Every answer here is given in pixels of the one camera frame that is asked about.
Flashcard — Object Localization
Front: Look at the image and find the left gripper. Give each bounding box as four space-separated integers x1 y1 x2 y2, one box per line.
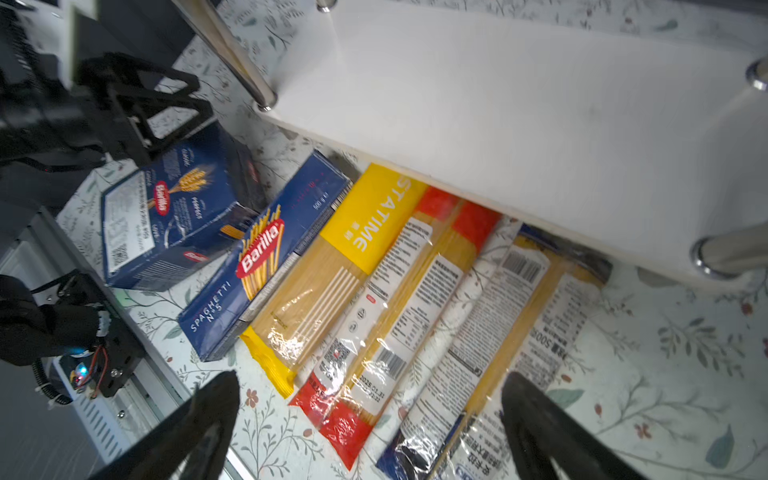
1 1 213 174

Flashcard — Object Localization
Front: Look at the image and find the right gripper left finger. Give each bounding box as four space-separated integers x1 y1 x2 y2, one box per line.
92 371 240 479

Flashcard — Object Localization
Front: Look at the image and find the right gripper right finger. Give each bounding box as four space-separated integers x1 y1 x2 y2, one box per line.
501 372 643 479

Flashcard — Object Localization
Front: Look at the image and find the dark blue spaghetti bag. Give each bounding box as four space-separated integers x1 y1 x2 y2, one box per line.
376 225 613 479

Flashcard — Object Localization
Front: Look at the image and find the blue Barilla pasta box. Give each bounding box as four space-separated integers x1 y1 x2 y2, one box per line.
101 122 268 292

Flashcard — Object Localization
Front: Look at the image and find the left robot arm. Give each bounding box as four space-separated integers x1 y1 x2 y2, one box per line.
1 1 213 405

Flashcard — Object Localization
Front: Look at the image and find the white two-tier shelf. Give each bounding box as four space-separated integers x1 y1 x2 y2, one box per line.
179 1 767 294

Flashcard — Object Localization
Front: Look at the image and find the red spaghetti bag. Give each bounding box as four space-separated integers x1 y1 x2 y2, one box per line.
291 187 500 469

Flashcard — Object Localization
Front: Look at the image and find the blue Barilla spaghetti box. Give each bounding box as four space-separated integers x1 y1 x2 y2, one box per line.
178 150 352 362

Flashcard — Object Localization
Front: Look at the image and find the yellow Pastatime spaghetti bag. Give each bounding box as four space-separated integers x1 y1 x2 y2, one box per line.
242 164 428 398

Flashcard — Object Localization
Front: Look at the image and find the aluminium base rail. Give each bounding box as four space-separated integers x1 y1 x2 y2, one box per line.
0 206 259 480

